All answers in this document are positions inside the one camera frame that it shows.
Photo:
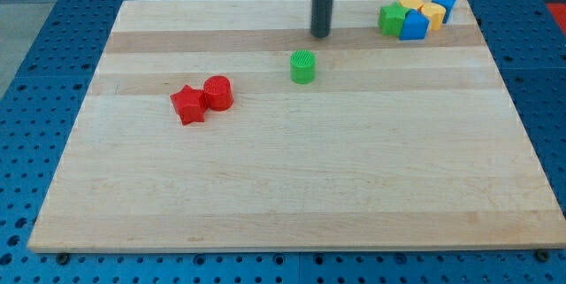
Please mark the red star block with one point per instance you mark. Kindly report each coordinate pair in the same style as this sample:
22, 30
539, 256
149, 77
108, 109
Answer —
189, 104

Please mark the yellow hexagon block front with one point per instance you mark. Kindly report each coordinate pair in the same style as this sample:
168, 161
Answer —
435, 13

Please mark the red cylinder block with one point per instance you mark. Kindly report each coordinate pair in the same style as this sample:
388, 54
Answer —
218, 93

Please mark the blue pentagon block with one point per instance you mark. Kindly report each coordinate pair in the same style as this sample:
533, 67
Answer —
415, 26

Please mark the blue cube block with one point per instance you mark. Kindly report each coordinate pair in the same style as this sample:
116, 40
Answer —
448, 5

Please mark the yellow hexagon block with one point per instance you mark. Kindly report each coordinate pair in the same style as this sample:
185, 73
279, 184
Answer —
412, 4
435, 13

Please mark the green cylinder block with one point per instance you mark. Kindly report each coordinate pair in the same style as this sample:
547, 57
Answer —
302, 66

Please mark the green star block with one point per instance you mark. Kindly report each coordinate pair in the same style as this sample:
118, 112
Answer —
391, 18

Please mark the wooden board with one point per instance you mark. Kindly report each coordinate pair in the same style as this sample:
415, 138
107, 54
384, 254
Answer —
395, 145

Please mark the yellow hexagon block back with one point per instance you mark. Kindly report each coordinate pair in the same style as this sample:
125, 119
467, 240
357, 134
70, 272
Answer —
412, 4

